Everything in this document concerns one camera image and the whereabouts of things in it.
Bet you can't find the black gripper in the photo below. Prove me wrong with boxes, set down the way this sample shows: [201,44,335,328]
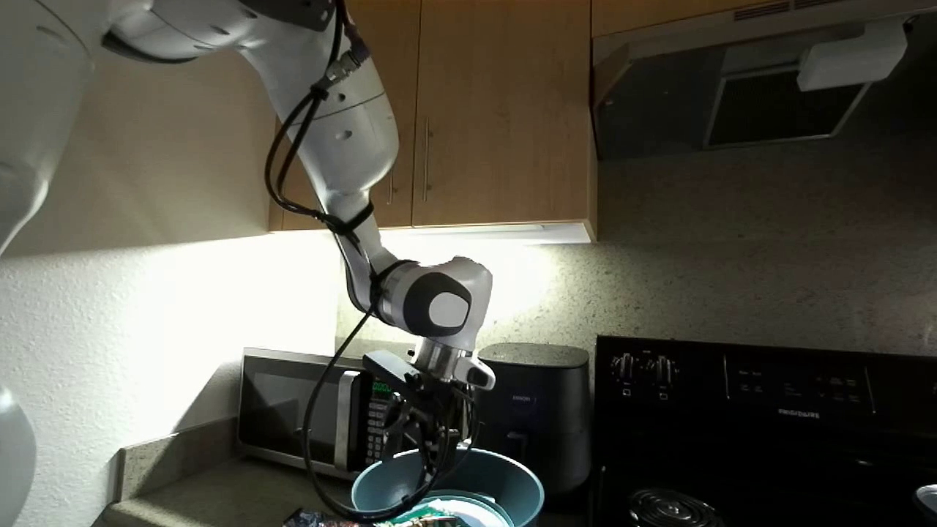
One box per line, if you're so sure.
[387,373,477,484]

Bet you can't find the green pistachio wrapper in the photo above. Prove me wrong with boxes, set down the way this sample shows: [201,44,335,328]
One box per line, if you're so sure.
[406,495,491,527]

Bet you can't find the teal bowl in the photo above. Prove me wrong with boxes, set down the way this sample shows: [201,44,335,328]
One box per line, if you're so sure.
[348,448,547,527]

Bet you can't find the stainless steel microwave oven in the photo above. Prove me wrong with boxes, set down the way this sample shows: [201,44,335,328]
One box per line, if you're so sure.
[236,345,418,484]

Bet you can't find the frying pan with glass lid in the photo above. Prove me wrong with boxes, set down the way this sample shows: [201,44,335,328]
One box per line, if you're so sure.
[626,486,725,527]

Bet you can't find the under-cabinet light strip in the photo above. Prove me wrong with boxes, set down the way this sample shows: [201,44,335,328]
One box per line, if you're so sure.
[384,218,597,250]

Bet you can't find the black electric stove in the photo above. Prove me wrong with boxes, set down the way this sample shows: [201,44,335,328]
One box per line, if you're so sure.
[589,335,937,527]

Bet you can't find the wooden upper cabinet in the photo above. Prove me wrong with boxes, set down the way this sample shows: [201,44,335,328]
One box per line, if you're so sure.
[267,0,597,236]

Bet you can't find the range hood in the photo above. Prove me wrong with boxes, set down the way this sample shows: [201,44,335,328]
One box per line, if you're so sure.
[592,0,937,164]

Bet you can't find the short wooden cabinet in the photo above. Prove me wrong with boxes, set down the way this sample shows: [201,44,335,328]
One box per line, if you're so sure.
[589,0,937,41]

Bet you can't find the white box on hood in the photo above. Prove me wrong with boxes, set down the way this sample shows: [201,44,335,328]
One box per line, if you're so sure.
[797,22,910,98]

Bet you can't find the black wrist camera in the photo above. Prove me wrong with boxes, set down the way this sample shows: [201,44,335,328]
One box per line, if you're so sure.
[359,348,425,395]

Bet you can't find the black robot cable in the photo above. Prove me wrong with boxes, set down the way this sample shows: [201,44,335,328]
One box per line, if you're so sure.
[261,0,474,527]

